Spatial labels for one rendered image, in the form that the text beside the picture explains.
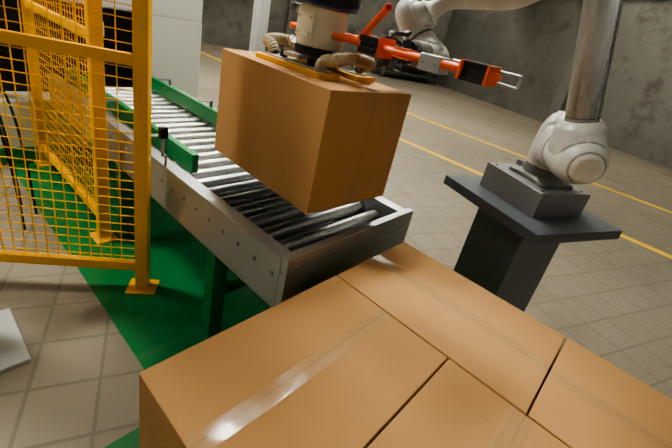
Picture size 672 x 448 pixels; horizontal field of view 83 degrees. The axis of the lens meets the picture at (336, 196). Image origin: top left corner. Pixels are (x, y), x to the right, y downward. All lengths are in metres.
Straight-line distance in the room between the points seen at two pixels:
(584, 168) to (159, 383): 1.29
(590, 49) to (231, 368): 1.31
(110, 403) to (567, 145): 1.69
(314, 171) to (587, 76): 0.88
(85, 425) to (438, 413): 1.07
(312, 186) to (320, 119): 0.21
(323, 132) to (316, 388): 0.67
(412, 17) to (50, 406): 1.77
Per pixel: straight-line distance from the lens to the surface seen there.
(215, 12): 12.10
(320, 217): 1.53
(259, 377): 0.91
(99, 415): 1.57
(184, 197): 1.58
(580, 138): 1.44
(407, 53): 1.19
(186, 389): 0.89
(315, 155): 1.16
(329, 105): 1.11
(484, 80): 1.07
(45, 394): 1.66
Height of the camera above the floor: 1.25
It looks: 24 degrees down
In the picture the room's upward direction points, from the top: 13 degrees clockwise
